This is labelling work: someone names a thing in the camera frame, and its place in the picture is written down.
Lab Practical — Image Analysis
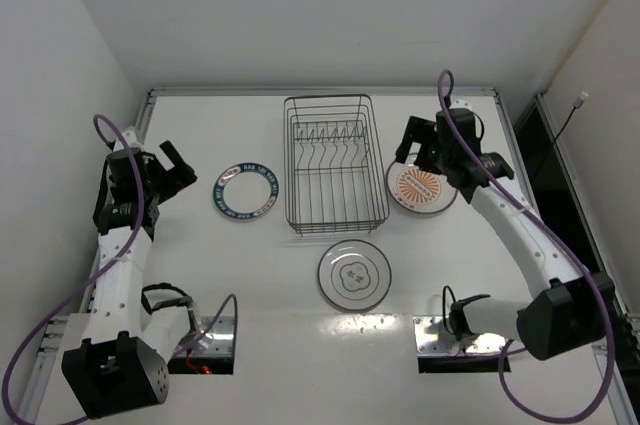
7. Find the orange sunburst pattern plate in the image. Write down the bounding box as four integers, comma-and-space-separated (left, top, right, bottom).
385, 153, 458, 215

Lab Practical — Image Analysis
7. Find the green rimmed white plate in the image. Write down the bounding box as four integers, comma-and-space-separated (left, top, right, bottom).
212, 162, 280, 221

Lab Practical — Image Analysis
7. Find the white plate with flower outline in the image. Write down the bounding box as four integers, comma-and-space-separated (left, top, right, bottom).
317, 239, 392, 313

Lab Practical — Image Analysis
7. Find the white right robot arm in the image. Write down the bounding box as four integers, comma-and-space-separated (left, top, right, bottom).
395, 108, 615, 360

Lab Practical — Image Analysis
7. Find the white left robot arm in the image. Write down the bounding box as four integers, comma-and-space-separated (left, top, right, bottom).
62, 128, 197, 419

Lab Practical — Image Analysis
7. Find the grey wire dish rack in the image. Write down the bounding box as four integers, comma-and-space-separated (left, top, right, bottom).
283, 94, 390, 236

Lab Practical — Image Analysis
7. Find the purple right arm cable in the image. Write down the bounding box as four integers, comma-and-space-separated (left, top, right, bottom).
437, 69, 616, 421

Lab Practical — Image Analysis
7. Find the black cable with white plug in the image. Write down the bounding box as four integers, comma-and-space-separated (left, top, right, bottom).
530, 90, 590, 181

